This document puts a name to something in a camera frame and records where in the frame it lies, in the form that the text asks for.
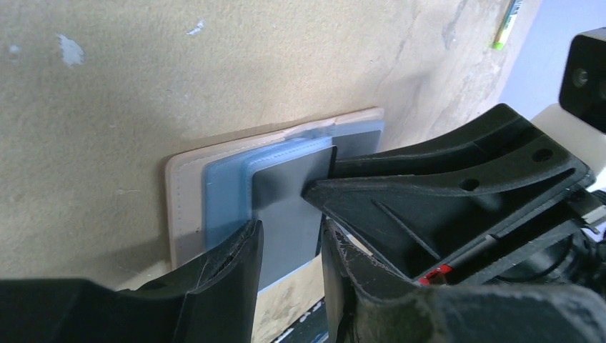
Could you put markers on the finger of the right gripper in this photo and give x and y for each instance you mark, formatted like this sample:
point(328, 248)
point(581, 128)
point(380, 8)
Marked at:
point(488, 202)

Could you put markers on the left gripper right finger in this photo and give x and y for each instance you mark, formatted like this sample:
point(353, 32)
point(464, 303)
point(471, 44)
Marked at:
point(366, 302)

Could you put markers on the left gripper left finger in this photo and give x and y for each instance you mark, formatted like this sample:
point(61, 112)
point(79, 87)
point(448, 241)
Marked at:
point(212, 298)

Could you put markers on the black credit card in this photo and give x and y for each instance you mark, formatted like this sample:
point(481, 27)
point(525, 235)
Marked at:
point(290, 224)
point(356, 144)

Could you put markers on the blue credit card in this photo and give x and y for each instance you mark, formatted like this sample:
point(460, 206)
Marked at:
point(228, 186)

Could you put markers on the beige leather card holder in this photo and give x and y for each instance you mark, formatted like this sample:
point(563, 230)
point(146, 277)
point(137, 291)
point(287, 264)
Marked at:
point(183, 175)

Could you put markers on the white green pen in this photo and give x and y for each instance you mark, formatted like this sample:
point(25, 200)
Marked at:
point(505, 29)

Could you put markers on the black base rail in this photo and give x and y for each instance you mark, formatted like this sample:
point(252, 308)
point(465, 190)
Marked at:
point(311, 327)

